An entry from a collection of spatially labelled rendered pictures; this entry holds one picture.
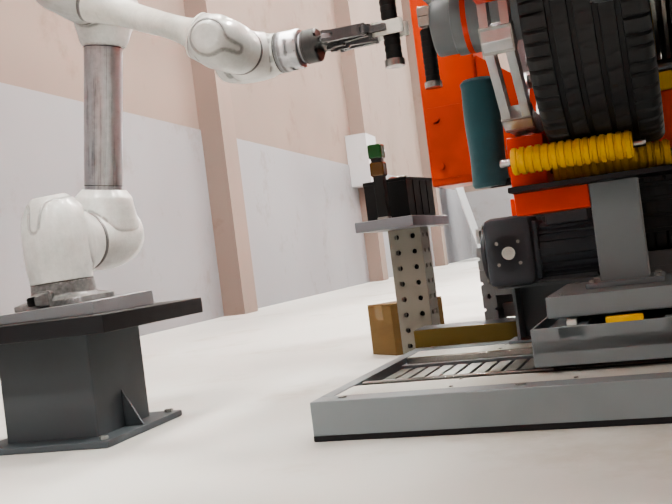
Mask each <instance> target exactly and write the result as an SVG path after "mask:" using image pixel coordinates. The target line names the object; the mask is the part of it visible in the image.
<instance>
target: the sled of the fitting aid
mask: <svg viewBox="0 0 672 504"><path fill-rule="evenodd" d="M530 334H531V341H532V349H533V357H534V365H535V368H540V367H551V368H555V369H556V368H569V367H582V366H595V365H599V364H600V363H606V362H619V361H632V360H645V359H658V358H664V360H672V308H664V309H653V310H643V311H632V312H622V313H611V314H601V315H590V316H579V317H569V318H558V319H548V316H547V317H546V318H545V319H543V320H542V321H541V322H540V323H538V324H537V325H536V326H535V327H533V328H532V329H531V330H530Z"/></svg>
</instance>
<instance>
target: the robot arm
mask: <svg viewBox="0 0 672 504"><path fill-rule="evenodd" d="M36 1H37V3H39V4H40V5H41V6H42V7H44V8H45V9H47V10H50V11H52V12H54V13H56V14H58V15H60V16H62V17H63V18H65V19H67V20H70V21H72V22H73V23H74V26H75V29H76V32H77V35H78V39H79V42H80V43H81V45H82V46H83V47H84V189H82V190H81V191H80V192H79V193H78V194H77V195H76V197H75V198H74V197H73V196H70V195H68V194H67V193H60V194H54V195H49V196H44V197H39V198H35V199H32V200H30V202H29V204H28V205H27V206H26V208H25V210H24V214H23V218H22V224H21V239H22V248H23V256H24V261H25V267H26V272H27V275H28V279H29V283H30V291H31V297H29V298H27V300H26V301H27V302H26V303H24V304H21V305H19V306H16V307H14V312H15V313H18V312H24V311H30V310H37V309H43V308H49V307H56V306H62V305H69V304H75V303H81V302H86V301H91V300H96V299H102V298H107V297H113V296H115V293H114V291H109V290H98V289H97V288H96V284H95V280H94V275H93V271H98V270H105V269H110V268H114V267H118V266H120V265H123V264H125V263H127V262H128V261H130V260H131V259H133V258H134V257H135V256H136V255H137V254H138V253H139V251H140V250H141V248H142V246H143V243H144V228H143V225H142V222H141V220H140V218H139V217H138V216H137V213H136V210H135V206H134V202H133V198H132V196H131V195H130V194H129V193H128V191H127V190H123V49H125V48H126V47H127V45H128V43H129V39H130V36H131V33H132V31H133V30H136V31H140V32H143V33H147V34H152V35H156V36H161V37H164V38H167V39H170V40H172V41H175V42H177V43H179V44H181V45H183V46H184V47H185V49H186V53H187V55H188V56H189V57H190V58H191V59H194V60H196V61H197V62H199V63H201V64H203V65H204V66H206V67H208V68H211V69H214V70H215V71H216V73H217V75H218V77H219V78H220V79H221V80H223V81H225V82H228V83H235V84H247V83H254V82H259V81H264V80H268V79H271V78H274V77H276V76H277V75H279V74H282V73H288V72H290V71H295V70H299V69H305V68H306V67H307V66H308V64H313V63H318V62H322V61H323V60H324V58H325V54H326V52H327V51H331V52H338V51H339V50H340V52H342V53H343V52H346V51H349V50H352V49H356V48H361V47H365V46H370V45H374V44H379V43H380V41H383V40H384V39H383V36H384V35H388V34H393V33H397V32H400V37H402V36H406V35H409V26H408V21H403V17H397V18H393V19H388V20H384V21H379V22H375V23H371V24H365V23H364V22H362V23H358V24H354V25H349V26H344V27H339V28H334V29H327V30H321V31H319V30H318V29H317V28H311V29H306V30H302V31H301V30H300V29H297V28H296V29H291V30H287V31H283V32H277V33H271V34H269V33H265V32H260V31H252V30H250V29H249V28H248V27H246V26H245V25H243V24H241V23H240V22H238V21H236V20H233V19H231V18H229V17H227V16H225V15H221V14H210V13H205V12H202V13H199V14H198V15H196V16H195V17H194V18H188V17H183V16H179V15H175V14H171V13H167V12H164V11H161V10H157V9H154V8H151V7H147V6H144V5H141V4H139V3H138V1H137V0H36ZM90 277H91V278H90ZM33 286H34V287H33Z"/></svg>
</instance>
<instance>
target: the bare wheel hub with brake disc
mask: <svg viewBox="0 0 672 504"><path fill-rule="evenodd" d="M650 6H651V12H652V20H653V30H654V37H655V45H656V55H657V60H661V59H662V56H661V46H660V37H659V29H658V21H661V26H662V33H663V40H664V47H665V53H666V58H671V47H670V36H669V27H668V18H667V9H666V0H650Z"/></svg>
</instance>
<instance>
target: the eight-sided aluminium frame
mask: <svg viewBox="0 0 672 504"><path fill-rule="evenodd" d="M497 2H498V10H499V17H500V22H497V23H493V24H491V19H490V11H489V4H488V2H486V3H482V4H476V7H477V15H478V22H479V29H478V34H479V39H480V44H481V49H482V54H483V57H485V59H486V63H487V67H488V70H489V74H490V77H491V81H492V85H493V88H494V92H495V96H496V99H497V103H498V106H499V110H500V114H501V122H502V125H503V127H504V129H505V131H506V133H511V134H512V135H514V136H520V135H524V134H525V133H529V132H533V133H538V132H543V131H544V128H543V125H542V122H541V118H540V115H539V111H538V107H537V104H536V111H534V109H533V106H532V103H531V102H530V89H531V88H533V87H532V83H531V78H530V74H529V69H528V64H527V58H526V54H525V48H524V43H523V39H521V40H518V44H517V41H516V35H515V29H514V24H513V20H512V16H511V8H510V1H509V0H497ZM501 53H506V56H507V60H508V64H509V68H510V71H511V75H512V79H513V83H514V87H515V91H516V95H517V99H518V103H519V104H518V105H513V106H511V104H510V101H509V97H508V93H507V89H506V86H505V82H504V78H503V74H502V70H501V67H500V63H499V59H498V55H497V54H501Z"/></svg>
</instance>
